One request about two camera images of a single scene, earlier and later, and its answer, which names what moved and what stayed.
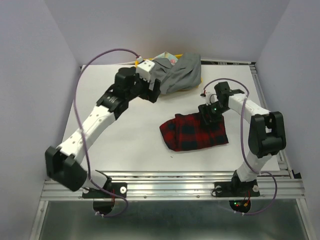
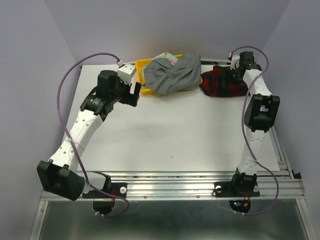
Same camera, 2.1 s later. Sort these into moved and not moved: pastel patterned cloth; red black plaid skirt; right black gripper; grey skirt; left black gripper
Moved: red black plaid skirt; right black gripper; left black gripper
Not moved: grey skirt; pastel patterned cloth
